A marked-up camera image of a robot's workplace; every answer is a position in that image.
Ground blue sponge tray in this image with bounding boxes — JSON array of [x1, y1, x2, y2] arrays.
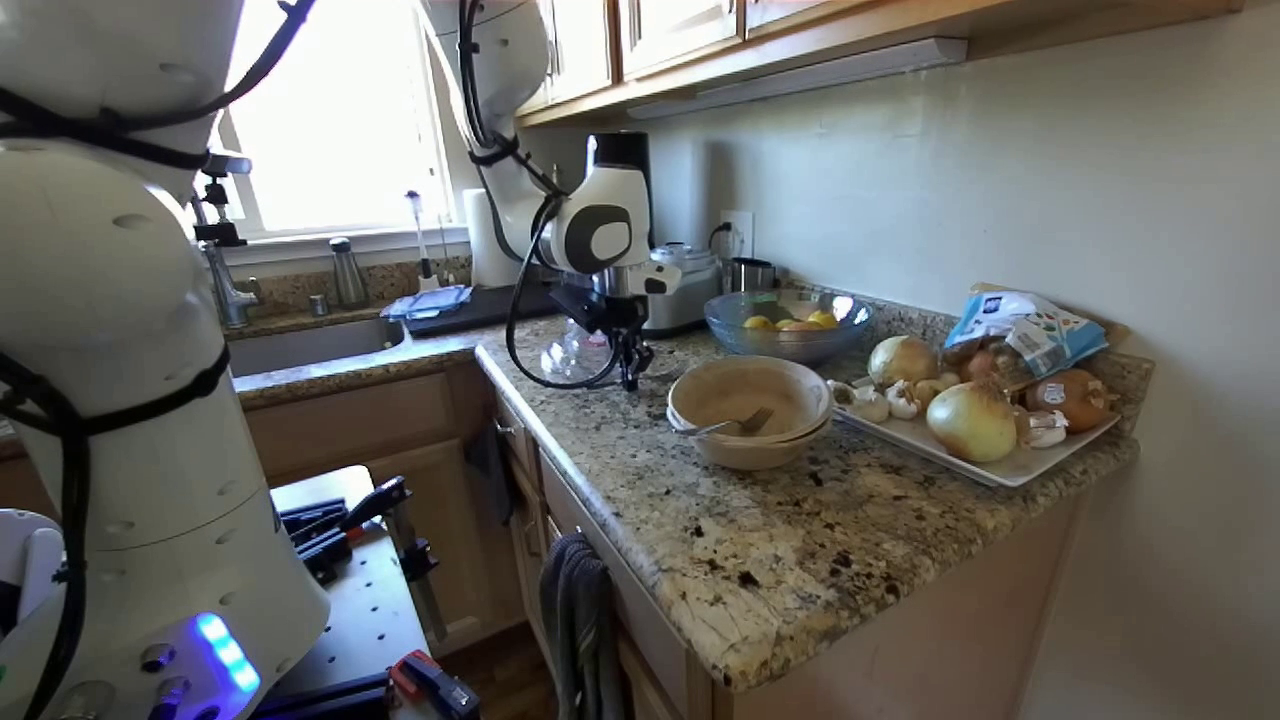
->
[[381, 280, 481, 340]]

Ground white wall outlet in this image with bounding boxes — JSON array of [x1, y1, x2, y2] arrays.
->
[[718, 208, 760, 265]]

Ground metal utensil handle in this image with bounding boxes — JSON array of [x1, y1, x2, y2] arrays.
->
[[682, 405, 782, 443]]

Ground black camera on clamp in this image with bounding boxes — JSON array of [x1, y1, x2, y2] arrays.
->
[[185, 144, 262, 250]]

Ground black hand tools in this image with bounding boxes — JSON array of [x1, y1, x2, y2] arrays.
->
[[268, 470, 411, 583]]

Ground grey hanging dish towel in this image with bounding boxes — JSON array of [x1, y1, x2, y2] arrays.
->
[[536, 528, 634, 720]]

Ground silver food chopper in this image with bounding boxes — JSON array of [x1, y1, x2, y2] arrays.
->
[[643, 237, 732, 340]]

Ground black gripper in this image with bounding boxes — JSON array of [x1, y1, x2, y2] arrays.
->
[[584, 288, 660, 394]]

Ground blue white food package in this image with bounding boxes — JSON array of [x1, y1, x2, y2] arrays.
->
[[939, 283, 1117, 382]]

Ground silver sink faucet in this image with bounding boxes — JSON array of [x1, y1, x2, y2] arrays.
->
[[198, 237, 263, 336]]

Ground white paper towel roll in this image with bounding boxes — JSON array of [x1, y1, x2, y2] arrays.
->
[[461, 178, 520, 292]]

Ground wooden upper cabinet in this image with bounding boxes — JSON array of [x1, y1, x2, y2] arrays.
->
[[512, 0, 1250, 132]]

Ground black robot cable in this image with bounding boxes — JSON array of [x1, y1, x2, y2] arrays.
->
[[458, 0, 650, 394]]

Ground white dish brush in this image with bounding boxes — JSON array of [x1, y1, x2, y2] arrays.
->
[[404, 186, 445, 292]]

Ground dark hanging towel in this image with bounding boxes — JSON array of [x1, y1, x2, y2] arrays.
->
[[461, 421, 520, 530]]

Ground white rectangular plate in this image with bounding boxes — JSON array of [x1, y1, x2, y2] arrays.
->
[[828, 377, 1125, 491]]

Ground white ceramic bowl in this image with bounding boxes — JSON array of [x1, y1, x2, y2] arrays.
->
[[690, 421, 832, 474], [664, 353, 842, 452]]

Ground bright kitchen window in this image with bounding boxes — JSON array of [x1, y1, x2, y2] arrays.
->
[[211, 0, 472, 250]]

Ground white mushroom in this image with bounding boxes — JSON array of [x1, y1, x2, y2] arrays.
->
[[1020, 405, 1075, 452], [842, 381, 895, 429], [879, 377, 927, 421]]

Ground steel kitchen sink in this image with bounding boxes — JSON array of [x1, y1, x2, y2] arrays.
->
[[208, 307, 404, 381]]

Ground black perforated cart table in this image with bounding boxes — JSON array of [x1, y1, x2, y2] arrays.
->
[[263, 461, 461, 720]]

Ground black ribbed drying mat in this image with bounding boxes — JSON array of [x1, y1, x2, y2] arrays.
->
[[397, 283, 566, 340]]

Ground red blue tool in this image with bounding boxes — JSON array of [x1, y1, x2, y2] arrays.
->
[[383, 648, 483, 720]]

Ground wooden base cabinet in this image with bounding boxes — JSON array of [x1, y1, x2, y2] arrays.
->
[[236, 348, 1090, 720]]

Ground yellow onion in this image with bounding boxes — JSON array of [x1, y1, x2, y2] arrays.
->
[[921, 381, 1025, 468], [864, 333, 943, 394]]

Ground clear glass fruit bowl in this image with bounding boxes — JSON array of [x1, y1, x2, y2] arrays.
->
[[701, 288, 885, 369]]

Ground small clear lid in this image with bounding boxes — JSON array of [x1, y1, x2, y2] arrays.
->
[[536, 317, 634, 390]]

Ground brown onion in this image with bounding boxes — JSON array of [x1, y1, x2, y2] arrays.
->
[[1025, 364, 1120, 437], [960, 345, 1020, 390]]

